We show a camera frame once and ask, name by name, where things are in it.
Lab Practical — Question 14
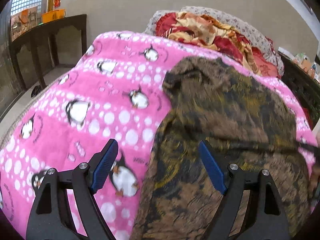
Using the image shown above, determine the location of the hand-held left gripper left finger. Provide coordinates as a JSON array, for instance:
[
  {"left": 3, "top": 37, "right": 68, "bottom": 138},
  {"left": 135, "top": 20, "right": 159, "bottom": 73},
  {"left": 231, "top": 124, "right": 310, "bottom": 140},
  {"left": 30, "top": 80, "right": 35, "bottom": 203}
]
[{"left": 26, "top": 138, "right": 119, "bottom": 240}]

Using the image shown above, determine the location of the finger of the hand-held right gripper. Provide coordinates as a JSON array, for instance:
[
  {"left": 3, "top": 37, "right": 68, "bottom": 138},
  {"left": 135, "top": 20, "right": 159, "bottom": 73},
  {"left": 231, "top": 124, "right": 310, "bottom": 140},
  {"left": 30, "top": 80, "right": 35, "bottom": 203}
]
[{"left": 296, "top": 140, "right": 320, "bottom": 157}]

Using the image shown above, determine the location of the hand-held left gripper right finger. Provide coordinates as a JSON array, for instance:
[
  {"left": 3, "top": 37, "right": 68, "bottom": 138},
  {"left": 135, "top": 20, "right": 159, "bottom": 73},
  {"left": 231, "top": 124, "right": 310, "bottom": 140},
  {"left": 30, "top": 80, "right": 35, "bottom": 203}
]
[{"left": 199, "top": 140, "right": 290, "bottom": 240}]

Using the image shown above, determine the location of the brown yellow patterned cloth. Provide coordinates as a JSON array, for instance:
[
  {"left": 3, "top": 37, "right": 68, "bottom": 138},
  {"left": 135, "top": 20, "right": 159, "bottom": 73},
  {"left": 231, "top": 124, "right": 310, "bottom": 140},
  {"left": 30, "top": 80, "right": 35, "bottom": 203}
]
[{"left": 130, "top": 56, "right": 315, "bottom": 240}]

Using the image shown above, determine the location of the dark wooden headboard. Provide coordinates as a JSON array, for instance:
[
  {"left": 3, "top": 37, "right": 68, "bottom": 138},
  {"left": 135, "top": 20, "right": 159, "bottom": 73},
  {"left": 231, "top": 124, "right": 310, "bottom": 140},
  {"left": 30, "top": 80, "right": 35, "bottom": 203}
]
[{"left": 279, "top": 51, "right": 320, "bottom": 130}]

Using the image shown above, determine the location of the pile of colourful packets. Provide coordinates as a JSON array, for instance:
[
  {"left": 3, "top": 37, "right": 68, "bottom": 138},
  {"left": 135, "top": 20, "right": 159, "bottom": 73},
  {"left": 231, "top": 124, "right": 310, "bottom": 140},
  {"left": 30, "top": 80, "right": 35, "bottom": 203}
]
[{"left": 292, "top": 52, "right": 320, "bottom": 83}]

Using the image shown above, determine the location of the pink penguin print blanket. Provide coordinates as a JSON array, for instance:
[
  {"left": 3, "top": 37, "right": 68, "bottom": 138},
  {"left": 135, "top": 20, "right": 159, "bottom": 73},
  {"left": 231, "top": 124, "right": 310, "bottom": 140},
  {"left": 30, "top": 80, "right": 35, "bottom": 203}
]
[{"left": 0, "top": 31, "right": 319, "bottom": 240}]

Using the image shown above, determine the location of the dark wooden table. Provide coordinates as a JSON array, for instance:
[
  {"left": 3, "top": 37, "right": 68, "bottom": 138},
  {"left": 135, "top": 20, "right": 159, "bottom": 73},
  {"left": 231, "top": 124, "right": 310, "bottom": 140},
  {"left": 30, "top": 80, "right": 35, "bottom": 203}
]
[{"left": 10, "top": 14, "right": 87, "bottom": 89}]

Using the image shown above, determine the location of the red orange floral quilt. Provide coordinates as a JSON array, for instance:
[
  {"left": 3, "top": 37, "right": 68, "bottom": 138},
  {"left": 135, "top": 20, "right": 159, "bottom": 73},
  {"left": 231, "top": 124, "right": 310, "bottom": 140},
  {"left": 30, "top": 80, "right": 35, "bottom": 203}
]
[{"left": 145, "top": 6, "right": 285, "bottom": 78}]

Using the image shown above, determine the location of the orange box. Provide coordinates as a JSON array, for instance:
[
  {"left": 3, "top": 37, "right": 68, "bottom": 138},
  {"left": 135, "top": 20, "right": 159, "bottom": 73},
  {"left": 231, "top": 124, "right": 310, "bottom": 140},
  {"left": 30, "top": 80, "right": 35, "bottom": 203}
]
[{"left": 41, "top": 9, "right": 66, "bottom": 23}]

